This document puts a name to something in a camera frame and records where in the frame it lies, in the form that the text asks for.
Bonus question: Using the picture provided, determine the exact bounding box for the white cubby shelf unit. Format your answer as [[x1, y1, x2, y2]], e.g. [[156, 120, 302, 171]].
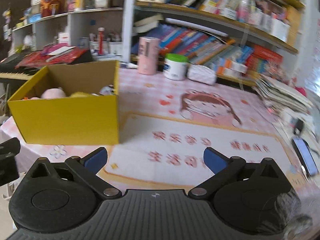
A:
[[11, 7, 123, 50]]

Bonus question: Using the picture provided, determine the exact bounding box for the white rolled paper tube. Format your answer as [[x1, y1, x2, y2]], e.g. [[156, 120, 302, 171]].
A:
[[165, 18, 228, 37]]

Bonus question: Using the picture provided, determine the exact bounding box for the yellow tape roll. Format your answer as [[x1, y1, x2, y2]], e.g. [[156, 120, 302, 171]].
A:
[[69, 92, 98, 98]]

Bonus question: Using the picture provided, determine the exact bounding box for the smartphone with lit screen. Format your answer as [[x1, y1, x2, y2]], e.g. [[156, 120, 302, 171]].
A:
[[291, 137, 319, 177]]

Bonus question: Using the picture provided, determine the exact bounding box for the white pen holder cup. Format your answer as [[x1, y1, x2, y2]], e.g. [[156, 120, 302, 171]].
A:
[[89, 41, 123, 56]]

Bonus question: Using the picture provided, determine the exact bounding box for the large pink plush toy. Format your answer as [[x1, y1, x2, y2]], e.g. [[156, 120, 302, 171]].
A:
[[41, 88, 66, 99]]

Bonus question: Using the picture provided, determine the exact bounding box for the grey toy car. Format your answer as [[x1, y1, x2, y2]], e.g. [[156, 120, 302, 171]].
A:
[[99, 85, 115, 95]]

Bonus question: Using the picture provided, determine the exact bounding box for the stack of papers and magazines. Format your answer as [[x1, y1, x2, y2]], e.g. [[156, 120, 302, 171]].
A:
[[253, 75, 313, 114]]

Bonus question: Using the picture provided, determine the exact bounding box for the row of leaning books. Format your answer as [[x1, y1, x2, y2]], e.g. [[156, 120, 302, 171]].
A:
[[131, 22, 253, 66]]

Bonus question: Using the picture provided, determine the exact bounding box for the red tassel doll ornament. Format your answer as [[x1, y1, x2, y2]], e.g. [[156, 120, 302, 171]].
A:
[[98, 27, 105, 55]]

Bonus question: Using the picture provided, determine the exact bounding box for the white jar green lid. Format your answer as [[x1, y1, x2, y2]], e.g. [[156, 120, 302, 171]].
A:
[[163, 53, 189, 81]]

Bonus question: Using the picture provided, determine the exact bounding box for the red fortune god figurine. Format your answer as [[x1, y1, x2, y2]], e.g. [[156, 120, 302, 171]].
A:
[[41, 0, 65, 17]]

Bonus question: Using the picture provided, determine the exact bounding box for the yellow cardboard box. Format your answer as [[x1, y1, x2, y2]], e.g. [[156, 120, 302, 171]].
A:
[[8, 61, 119, 145]]

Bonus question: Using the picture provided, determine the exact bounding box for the black electronic keyboard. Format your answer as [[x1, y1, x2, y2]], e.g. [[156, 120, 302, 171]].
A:
[[1, 47, 93, 81]]

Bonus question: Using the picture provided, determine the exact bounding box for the white quilted pouch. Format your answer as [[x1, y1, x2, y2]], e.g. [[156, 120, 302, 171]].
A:
[[187, 64, 217, 86]]

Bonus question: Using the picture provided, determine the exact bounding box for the pink cylindrical humidifier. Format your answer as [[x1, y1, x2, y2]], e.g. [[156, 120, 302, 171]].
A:
[[137, 36, 160, 75]]

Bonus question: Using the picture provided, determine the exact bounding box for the orange blue white box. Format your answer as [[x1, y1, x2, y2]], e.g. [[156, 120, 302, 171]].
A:
[[215, 58, 247, 78]]

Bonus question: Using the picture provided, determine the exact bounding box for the pink cartoon table mat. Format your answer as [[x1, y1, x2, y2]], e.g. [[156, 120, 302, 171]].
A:
[[1, 69, 316, 193]]

